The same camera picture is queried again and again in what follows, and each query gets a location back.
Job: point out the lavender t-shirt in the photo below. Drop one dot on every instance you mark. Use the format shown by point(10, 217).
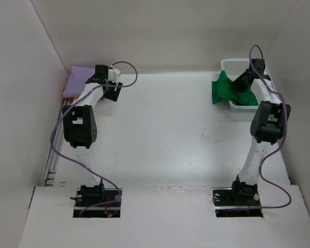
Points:
point(77, 80)

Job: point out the orange t-shirt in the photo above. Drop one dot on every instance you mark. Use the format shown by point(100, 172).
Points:
point(65, 97)

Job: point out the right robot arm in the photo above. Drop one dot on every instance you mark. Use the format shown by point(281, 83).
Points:
point(268, 131)

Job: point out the aluminium rail left edge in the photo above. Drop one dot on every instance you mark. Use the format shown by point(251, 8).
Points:
point(48, 176)

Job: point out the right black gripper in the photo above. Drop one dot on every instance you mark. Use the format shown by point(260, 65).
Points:
point(237, 83)

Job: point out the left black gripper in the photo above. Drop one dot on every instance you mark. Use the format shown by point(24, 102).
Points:
point(113, 95)

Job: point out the white plastic bin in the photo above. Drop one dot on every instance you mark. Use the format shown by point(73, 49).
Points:
point(233, 68)

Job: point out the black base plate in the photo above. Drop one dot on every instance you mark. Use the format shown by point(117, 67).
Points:
point(228, 205)
point(111, 208)

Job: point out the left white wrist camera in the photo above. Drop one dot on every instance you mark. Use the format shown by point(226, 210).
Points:
point(113, 74)

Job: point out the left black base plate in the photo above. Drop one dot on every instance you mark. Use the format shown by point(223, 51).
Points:
point(111, 208)

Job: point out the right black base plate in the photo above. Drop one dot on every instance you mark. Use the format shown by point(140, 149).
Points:
point(228, 205)

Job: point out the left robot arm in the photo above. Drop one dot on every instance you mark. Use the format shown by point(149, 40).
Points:
point(80, 129)

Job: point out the green t-shirt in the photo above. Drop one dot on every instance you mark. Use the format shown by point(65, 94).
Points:
point(222, 90)

